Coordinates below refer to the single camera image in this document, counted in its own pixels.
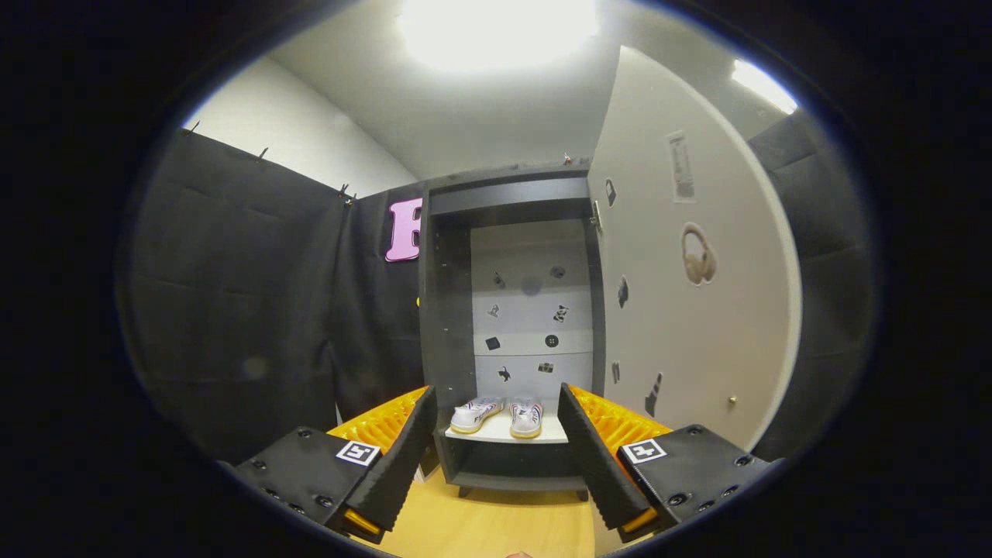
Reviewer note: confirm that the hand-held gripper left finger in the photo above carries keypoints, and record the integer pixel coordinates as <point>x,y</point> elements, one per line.
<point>403,449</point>

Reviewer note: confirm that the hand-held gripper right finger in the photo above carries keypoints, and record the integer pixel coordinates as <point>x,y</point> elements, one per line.
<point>593,457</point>

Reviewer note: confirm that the white canvas shoe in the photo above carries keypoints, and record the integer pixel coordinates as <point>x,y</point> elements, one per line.
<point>527,418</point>
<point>474,415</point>

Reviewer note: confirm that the beige shoe cabinet door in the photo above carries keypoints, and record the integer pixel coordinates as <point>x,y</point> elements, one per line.
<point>697,333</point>

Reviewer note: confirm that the black backdrop cloth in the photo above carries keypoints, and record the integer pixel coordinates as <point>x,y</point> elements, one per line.
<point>248,310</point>

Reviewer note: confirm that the small ceiling light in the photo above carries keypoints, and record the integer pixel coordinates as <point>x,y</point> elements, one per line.
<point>763,85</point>

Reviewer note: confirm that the large ceiling light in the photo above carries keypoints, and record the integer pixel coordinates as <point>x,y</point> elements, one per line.
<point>496,31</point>

